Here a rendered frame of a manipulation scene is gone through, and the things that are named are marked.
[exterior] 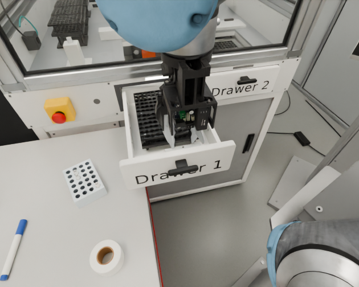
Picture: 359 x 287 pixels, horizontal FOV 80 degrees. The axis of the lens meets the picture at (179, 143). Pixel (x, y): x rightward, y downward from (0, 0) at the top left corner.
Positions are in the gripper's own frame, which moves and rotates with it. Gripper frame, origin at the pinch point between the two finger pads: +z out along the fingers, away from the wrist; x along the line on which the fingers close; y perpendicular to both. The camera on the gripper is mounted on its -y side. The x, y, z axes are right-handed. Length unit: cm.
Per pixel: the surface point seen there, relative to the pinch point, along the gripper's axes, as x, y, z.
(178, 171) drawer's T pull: -1.4, 2.4, 8.8
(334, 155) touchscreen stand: 92, -22, 60
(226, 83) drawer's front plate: 25.2, -33.0, 11.5
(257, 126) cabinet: 48, -36, 41
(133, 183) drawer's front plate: -12.5, -1.1, 15.5
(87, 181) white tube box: -25.8, -7.7, 20.2
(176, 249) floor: -1, -6, 100
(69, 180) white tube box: -30.9, -9.5, 20.2
